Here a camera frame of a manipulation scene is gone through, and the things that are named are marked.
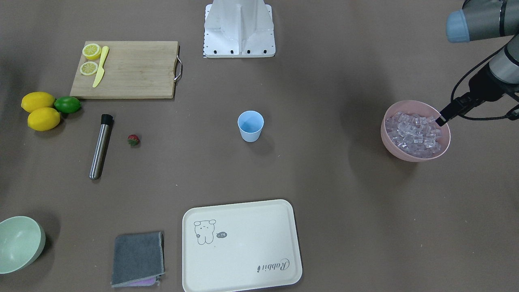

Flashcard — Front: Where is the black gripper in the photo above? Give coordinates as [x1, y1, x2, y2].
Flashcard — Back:
[435, 64, 505, 127]

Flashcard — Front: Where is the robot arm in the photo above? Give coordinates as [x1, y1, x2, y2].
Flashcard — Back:
[436, 0, 519, 126]

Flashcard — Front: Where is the pile of clear ice cubes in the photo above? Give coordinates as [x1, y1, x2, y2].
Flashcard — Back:
[384, 112, 444, 158]

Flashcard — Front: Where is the light blue plastic cup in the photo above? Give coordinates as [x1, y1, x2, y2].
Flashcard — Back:
[237, 110, 264, 142]

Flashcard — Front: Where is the pink bowl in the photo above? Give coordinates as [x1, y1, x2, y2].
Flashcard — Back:
[380, 100, 451, 162]

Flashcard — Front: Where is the cream rabbit tray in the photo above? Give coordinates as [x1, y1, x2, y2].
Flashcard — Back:
[182, 199, 303, 292]

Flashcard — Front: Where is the red strawberry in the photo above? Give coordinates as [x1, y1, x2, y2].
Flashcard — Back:
[127, 134, 140, 146]

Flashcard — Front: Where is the wooden cutting board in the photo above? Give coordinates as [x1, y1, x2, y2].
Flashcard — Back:
[70, 41, 183, 99]

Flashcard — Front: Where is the grey folded cloth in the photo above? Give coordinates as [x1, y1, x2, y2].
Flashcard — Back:
[111, 231, 165, 288]

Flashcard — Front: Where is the steel muddler with black tip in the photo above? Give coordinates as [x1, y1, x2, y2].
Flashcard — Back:
[89, 114, 114, 180]

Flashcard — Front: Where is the yellow plastic knife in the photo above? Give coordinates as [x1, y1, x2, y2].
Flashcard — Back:
[92, 46, 109, 88]

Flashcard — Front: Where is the lemon half upper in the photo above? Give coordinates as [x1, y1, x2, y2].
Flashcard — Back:
[82, 43, 102, 60]

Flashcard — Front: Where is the lemon half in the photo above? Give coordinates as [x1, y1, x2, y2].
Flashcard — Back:
[79, 61, 99, 76]
[82, 43, 102, 60]

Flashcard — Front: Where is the lemon half lower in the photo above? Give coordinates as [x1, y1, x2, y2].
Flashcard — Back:
[79, 61, 99, 76]

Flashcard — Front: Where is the green lime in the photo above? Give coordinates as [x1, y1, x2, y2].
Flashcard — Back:
[54, 96, 81, 114]

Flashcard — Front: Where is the yellow lemon lower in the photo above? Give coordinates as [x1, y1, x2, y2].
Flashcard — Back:
[27, 107, 61, 131]

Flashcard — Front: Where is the yellow lemon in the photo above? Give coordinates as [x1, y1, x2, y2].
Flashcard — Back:
[21, 91, 56, 113]
[27, 107, 61, 131]

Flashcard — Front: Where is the yellow lemon upper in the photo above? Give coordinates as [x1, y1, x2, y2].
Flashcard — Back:
[21, 91, 56, 113]

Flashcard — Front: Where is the mint green bowl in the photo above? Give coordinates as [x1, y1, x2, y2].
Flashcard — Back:
[0, 216, 46, 274]

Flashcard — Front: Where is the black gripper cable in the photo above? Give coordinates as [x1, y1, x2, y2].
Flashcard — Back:
[450, 51, 519, 121]

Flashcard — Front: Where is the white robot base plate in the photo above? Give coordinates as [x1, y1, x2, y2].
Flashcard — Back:
[203, 0, 276, 58]

